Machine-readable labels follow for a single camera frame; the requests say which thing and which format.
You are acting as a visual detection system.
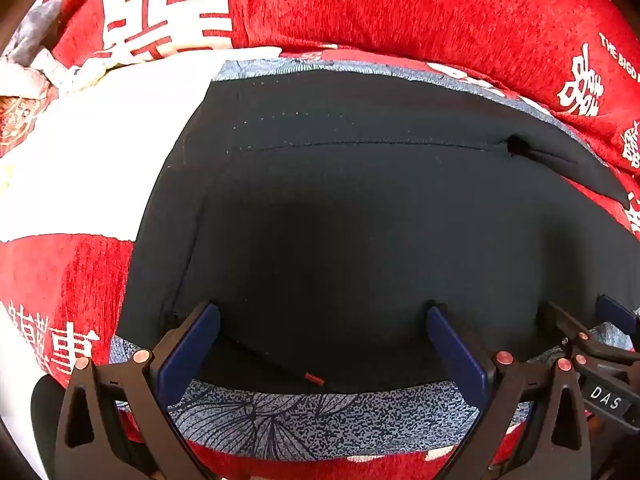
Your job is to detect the black fleece-lined pants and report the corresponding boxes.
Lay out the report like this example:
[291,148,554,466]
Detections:
[110,60,639,462]

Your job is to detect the red bed sheet with characters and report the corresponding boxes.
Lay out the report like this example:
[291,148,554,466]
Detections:
[1,49,639,479]

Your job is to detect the red folded quilt with characters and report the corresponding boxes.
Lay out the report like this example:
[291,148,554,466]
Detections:
[54,0,639,174]

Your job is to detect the grey plush toy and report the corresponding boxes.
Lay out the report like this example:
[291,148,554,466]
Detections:
[3,0,64,67]

